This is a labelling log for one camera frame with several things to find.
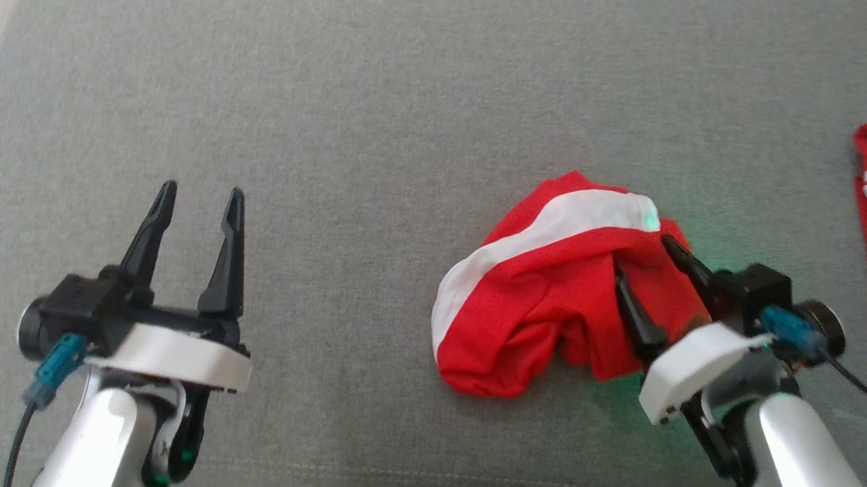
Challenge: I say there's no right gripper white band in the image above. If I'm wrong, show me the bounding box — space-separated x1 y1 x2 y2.
600 231 777 487

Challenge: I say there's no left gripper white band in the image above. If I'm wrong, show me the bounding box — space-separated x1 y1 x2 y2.
80 176 263 487

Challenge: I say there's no red shorts white stripe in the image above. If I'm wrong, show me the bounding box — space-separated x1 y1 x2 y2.
427 161 724 412

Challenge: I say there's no grey fabric sofa seat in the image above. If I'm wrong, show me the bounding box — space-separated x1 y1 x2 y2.
0 0 867 487

